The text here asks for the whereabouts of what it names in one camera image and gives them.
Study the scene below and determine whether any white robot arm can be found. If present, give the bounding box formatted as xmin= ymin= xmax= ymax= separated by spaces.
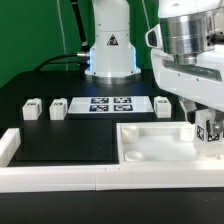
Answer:
xmin=85 ymin=0 xmax=224 ymax=134

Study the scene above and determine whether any white marker base plate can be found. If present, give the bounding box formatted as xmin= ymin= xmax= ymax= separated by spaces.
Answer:
xmin=68 ymin=96 xmax=153 ymax=114

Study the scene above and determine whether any white hanging cable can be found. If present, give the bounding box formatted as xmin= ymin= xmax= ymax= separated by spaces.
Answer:
xmin=57 ymin=0 xmax=69 ymax=72

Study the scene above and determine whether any white square tabletop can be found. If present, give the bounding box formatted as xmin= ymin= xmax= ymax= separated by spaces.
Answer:
xmin=116 ymin=122 xmax=224 ymax=164

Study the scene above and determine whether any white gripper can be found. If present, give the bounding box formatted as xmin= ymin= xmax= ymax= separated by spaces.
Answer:
xmin=151 ymin=46 xmax=224 ymax=134

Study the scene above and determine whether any white U-shaped obstacle fence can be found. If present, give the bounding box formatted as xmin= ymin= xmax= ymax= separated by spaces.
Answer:
xmin=0 ymin=128 xmax=224 ymax=193

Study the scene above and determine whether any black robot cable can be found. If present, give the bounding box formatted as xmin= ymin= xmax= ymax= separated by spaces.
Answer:
xmin=33 ymin=0 xmax=92 ymax=72

